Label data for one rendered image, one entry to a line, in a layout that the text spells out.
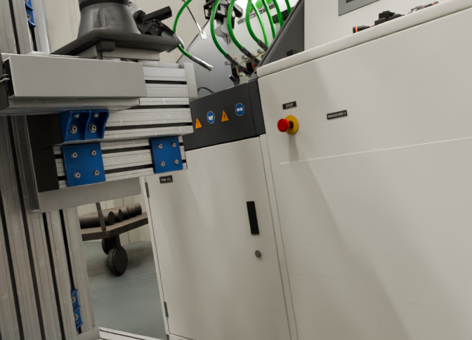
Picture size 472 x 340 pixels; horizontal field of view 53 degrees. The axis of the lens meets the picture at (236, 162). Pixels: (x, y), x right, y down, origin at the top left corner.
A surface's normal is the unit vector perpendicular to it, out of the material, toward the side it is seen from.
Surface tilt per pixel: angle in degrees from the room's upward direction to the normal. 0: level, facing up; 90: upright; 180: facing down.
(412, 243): 90
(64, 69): 90
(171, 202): 90
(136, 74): 90
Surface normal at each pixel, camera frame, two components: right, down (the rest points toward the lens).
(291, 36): 0.67, -0.11
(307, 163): -0.73, 0.11
